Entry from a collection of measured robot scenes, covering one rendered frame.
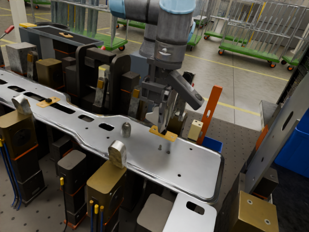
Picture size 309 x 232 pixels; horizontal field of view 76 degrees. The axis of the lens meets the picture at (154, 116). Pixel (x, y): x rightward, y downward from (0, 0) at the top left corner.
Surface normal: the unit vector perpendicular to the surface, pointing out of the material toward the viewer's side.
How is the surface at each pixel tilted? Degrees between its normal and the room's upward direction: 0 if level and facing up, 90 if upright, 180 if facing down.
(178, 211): 0
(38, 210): 0
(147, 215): 0
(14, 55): 90
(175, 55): 89
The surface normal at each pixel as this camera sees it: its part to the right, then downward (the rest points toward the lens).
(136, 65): -0.33, 0.46
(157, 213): 0.16, -0.84
